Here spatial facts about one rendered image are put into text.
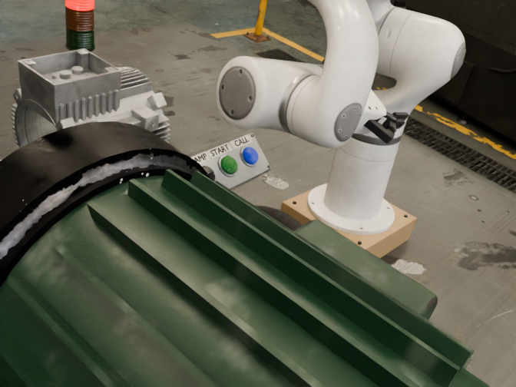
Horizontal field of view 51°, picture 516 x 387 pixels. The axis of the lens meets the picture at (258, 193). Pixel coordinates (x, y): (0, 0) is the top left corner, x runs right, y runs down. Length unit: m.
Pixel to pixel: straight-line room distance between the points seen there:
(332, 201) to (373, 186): 0.09
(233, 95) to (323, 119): 0.11
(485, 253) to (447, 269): 0.14
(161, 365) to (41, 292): 0.07
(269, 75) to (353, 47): 0.10
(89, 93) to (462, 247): 0.87
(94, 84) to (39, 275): 0.67
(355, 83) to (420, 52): 0.39
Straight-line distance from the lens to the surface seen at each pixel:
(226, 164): 0.84
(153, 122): 0.94
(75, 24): 1.27
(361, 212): 1.13
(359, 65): 0.61
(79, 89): 0.89
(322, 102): 0.60
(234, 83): 0.64
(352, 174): 1.09
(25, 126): 1.03
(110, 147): 0.28
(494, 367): 1.08
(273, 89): 0.62
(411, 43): 0.99
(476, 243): 1.35
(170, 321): 0.22
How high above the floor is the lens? 1.51
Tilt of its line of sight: 34 degrees down
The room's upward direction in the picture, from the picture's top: 12 degrees clockwise
